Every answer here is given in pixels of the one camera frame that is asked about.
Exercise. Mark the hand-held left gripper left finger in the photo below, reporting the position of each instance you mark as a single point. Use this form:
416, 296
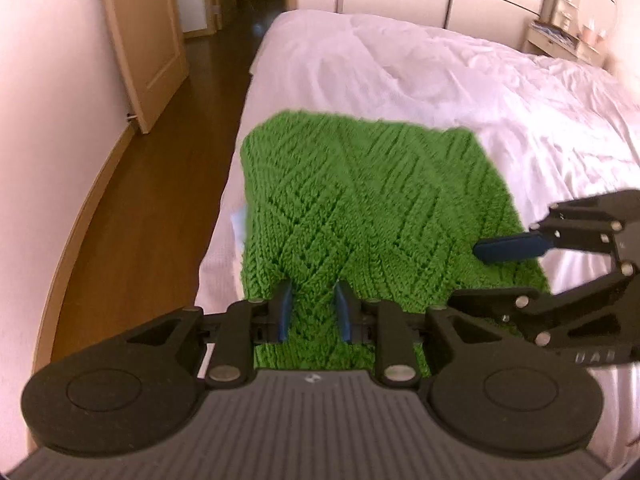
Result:
284, 310

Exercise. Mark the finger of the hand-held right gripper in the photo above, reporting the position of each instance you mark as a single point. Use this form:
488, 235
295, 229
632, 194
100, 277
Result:
495, 300
510, 248

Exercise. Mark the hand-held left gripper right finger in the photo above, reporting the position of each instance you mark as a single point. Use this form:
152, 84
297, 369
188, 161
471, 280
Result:
342, 310

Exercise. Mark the green knit sweater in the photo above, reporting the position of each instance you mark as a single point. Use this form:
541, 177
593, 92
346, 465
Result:
370, 195

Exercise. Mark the white vanity table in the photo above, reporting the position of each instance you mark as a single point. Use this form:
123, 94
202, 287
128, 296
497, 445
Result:
545, 44

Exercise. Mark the white bed duvet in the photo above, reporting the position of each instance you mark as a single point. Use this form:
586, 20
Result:
400, 65

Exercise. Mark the blue patterned cloth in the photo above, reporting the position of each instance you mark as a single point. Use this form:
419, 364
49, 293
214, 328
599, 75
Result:
552, 31

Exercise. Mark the pink tissue box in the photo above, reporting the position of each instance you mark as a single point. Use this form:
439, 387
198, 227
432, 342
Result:
591, 35

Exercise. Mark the oval vanity mirror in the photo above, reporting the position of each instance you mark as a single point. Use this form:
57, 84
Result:
597, 5

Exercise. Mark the brown wooden door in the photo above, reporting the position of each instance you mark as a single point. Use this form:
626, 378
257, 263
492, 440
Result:
145, 35

